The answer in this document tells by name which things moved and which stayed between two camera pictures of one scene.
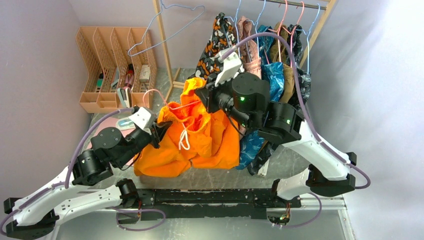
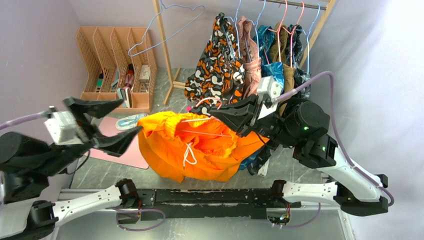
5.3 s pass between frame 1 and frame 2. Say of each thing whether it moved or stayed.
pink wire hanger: moved
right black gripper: moved
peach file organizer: stayed
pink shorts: stayed
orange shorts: moved
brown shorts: stayed
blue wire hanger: stayed
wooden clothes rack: stayed
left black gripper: moved
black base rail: stayed
